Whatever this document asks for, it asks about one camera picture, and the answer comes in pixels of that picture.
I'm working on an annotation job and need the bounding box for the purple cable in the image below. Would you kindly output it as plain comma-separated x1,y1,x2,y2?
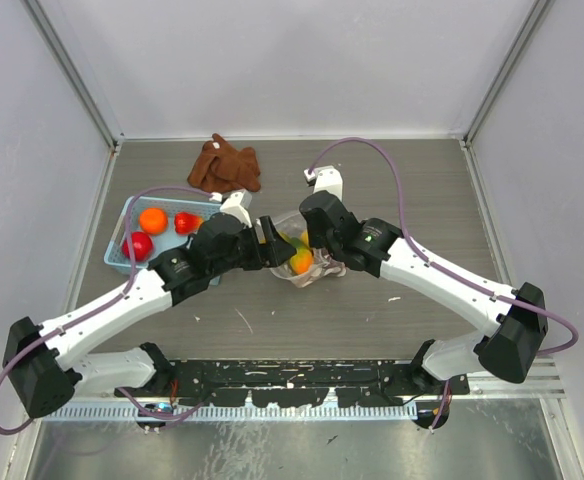
0,185,223,435
304,136,580,431

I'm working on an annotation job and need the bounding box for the red apple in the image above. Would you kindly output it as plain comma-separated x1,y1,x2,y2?
121,231,154,262

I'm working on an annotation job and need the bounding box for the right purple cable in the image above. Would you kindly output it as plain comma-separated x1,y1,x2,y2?
304,136,580,431

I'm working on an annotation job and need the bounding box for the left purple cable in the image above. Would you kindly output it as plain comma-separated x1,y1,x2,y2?
0,185,223,435

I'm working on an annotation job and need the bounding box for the green yellow mango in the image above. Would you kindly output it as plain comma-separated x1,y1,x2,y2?
283,235,314,275

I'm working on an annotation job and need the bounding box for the yellow peach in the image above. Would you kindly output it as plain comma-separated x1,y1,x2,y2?
300,230,310,247

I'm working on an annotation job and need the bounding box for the clear zip top bag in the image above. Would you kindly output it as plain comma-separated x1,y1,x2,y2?
270,212,347,288

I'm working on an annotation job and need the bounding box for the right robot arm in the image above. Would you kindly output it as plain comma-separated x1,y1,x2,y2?
299,191,548,394

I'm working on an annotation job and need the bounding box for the brown cloth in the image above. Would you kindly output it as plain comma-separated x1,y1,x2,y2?
187,133,261,193

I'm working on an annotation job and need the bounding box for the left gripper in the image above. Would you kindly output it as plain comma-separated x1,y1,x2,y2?
209,215,293,278

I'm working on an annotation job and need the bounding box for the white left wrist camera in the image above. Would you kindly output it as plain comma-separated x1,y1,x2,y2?
210,189,252,227

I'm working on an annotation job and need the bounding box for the light blue plastic basket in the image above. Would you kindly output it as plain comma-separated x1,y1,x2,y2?
104,196,220,275

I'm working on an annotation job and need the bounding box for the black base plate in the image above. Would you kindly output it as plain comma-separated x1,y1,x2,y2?
127,360,470,408

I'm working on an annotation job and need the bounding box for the aluminium frame post left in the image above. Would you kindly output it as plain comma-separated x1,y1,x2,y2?
21,1,121,151

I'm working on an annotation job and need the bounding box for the orange tangerine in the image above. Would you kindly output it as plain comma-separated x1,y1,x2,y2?
138,207,169,236

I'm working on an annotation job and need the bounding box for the slotted cable duct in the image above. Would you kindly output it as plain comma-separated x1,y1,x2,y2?
45,401,418,422

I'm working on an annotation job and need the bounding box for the red bell pepper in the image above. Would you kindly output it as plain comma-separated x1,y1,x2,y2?
173,212,204,235

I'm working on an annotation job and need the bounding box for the aluminium frame post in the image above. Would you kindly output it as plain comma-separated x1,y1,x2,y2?
21,1,121,151
462,0,554,148

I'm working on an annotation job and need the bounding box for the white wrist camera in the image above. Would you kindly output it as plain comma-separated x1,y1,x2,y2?
303,166,343,200
210,189,252,227

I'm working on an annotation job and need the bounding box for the aluminium frame post right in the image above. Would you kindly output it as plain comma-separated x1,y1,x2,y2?
462,0,554,148

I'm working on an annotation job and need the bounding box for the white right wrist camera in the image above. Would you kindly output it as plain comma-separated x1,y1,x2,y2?
303,166,343,200

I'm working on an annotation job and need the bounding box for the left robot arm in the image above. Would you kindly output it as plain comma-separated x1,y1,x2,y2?
3,213,296,418

